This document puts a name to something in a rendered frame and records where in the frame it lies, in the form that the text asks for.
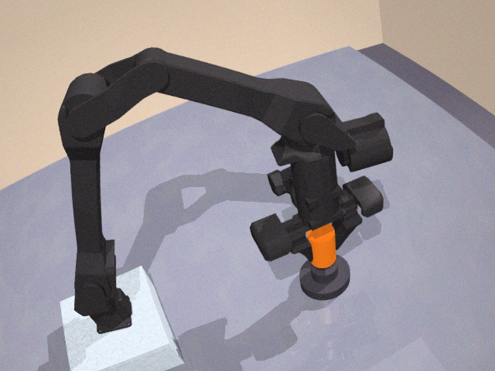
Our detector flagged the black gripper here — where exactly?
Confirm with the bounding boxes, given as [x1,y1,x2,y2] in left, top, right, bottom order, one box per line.
[250,176,384,262]

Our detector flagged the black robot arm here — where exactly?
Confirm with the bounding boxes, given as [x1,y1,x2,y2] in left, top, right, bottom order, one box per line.
[57,47,393,334]

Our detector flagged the orange knob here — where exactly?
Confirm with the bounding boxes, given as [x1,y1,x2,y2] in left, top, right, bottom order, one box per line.
[307,223,336,268]

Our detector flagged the dark grey round pedestal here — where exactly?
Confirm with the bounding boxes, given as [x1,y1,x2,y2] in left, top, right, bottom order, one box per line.
[299,255,350,301]

